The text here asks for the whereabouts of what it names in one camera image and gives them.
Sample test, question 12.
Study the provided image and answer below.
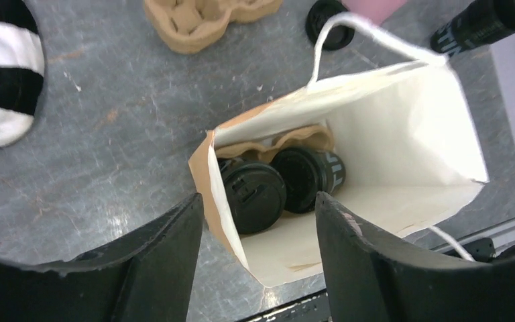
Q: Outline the pink stirrer holder cup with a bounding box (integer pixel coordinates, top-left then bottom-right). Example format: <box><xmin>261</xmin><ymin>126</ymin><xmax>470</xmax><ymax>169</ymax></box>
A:
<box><xmin>341</xmin><ymin>0</ymin><xmax>408</xmax><ymax>25</ymax></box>

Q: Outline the black plastic cup lid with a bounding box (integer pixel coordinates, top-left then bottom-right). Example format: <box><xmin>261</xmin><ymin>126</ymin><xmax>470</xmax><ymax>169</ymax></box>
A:
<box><xmin>304</xmin><ymin>0</ymin><xmax>356</xmax><ymax>52</ymax></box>

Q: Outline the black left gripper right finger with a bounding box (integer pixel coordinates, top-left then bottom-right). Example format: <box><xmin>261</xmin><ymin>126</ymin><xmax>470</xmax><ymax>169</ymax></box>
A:
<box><xmin>315</xmin><ymin>193</ymin><xmax>515</xmax><ymax>321</ymax></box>

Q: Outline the brown cardboard cup carrier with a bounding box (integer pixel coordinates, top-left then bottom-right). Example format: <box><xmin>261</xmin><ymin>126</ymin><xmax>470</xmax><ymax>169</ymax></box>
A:
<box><xmin>215</xmin><ymin>125</ymin><xmax>335</xmax><ymax>163</ymax></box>

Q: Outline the black paper coffee cup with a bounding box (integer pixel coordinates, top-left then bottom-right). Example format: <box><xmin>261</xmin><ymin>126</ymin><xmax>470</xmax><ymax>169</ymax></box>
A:
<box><xmin>218</xmin><ymin>159</ymin><xmax>288</xmax><ymax>235</ymax></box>

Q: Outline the black white striped cloth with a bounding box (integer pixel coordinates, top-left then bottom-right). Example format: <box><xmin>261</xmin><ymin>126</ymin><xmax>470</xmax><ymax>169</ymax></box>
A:
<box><xmin>0</xmin><ymin>1</ymin><xmax>46</xmax><ymax>148</ymax></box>

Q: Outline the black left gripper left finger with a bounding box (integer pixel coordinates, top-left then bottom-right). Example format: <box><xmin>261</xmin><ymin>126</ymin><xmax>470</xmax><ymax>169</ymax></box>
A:
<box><xmin>0</xmin><ymin>193</ymin><xmax>204</xmax><ymax>321</ymax></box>

